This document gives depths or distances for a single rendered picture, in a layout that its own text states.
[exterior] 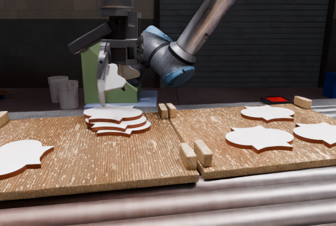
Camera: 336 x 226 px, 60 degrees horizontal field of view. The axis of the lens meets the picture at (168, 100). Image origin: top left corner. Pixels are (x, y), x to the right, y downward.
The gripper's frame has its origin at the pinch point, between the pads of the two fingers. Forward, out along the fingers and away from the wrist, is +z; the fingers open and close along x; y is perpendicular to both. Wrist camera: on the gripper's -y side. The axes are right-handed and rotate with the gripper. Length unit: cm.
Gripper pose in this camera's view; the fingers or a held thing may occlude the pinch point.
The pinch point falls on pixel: (111, 98)
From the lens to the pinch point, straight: 70.3
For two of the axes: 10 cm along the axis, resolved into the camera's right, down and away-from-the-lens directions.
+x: 1.6, -2.5, 9.5
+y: 9.9, 0.4, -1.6
